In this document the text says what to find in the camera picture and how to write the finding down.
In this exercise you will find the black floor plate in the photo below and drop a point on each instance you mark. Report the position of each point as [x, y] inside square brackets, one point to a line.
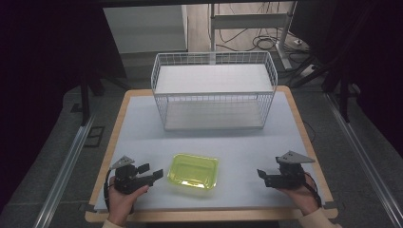
[94, 136]

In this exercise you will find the dark curtain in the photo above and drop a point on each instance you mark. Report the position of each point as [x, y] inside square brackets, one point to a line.
[41, 63]
[374, 63]

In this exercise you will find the person's right hand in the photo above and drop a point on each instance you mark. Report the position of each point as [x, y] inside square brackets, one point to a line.
[304, 198]

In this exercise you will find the white metal desk frame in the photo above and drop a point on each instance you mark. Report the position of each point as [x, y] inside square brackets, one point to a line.
[250, 20]

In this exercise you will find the white power strip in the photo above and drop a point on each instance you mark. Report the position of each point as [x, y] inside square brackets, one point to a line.
[307, 71]

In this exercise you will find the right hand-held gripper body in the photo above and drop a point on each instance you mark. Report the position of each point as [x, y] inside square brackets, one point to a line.
[290, 177]

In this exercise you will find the dark metal stand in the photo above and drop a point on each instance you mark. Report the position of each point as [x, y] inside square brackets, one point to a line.
[85, 98]
[343, 95]

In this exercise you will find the yellow-green translucent plastic tray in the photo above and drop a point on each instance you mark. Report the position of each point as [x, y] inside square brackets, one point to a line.
[193, 171]

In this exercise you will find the person's left hand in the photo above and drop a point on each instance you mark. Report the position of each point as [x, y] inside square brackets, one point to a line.
[120, 204]

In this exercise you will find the pale grey table mat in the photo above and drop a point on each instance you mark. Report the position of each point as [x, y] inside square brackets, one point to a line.
[240, 148]

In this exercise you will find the aluminium floor rail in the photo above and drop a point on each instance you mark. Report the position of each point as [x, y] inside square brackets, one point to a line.
[63, 177]
[364, 161]

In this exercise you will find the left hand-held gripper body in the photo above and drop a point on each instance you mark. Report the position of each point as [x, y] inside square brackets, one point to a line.
[128, 182]

